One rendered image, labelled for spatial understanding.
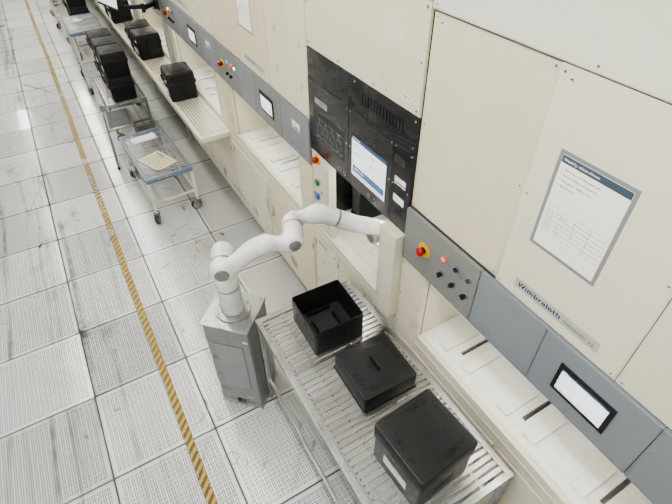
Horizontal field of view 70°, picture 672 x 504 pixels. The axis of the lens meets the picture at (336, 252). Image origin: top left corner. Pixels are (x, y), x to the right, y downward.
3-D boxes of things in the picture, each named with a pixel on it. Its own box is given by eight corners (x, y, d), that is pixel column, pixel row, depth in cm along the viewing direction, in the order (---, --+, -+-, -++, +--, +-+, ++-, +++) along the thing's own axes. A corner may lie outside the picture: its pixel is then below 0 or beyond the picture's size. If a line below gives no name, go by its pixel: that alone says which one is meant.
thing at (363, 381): (332, 366, 236) (332, 350, 227) (383, 342, 246) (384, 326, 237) (364, 414, 217) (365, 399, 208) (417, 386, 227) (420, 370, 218)
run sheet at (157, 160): (136, 160, 434) (135, 159, 433) (158, 149, 448) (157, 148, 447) (157, 172, 420) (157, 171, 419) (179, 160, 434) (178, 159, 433)
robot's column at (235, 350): (222, 399, 307) (198, 324, 256) (239, 363, 327) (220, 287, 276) (263, 409, 302) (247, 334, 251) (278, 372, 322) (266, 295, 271)
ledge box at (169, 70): (163, 91, 461) (156, 64, 444) (192, 85, 471) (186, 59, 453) (170, 104, 442) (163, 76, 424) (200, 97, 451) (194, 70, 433)
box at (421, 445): (370, 452, 204) (373, 423, 187) (421, 417, 215) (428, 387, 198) (414, 512, 186) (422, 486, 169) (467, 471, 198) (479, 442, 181)
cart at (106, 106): (100, 112, 606) (87, 74, 574) (143, 102, 625) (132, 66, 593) (115, 145, 546) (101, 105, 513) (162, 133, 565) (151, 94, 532)
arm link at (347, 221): (348, 207, 222) (401, 224, 234) (333, 209, 236) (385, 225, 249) (343, 226, 221) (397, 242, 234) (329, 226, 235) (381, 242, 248)
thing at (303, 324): (337, 300, 268) (337, 278, 256) (363, 335, 250) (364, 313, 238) (292, 318, 258) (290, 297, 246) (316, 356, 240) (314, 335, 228)
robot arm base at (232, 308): (209, 319, 258) (203, 296, 246) (224, 294, 272) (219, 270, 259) (242, 326, 255) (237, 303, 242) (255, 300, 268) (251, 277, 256)
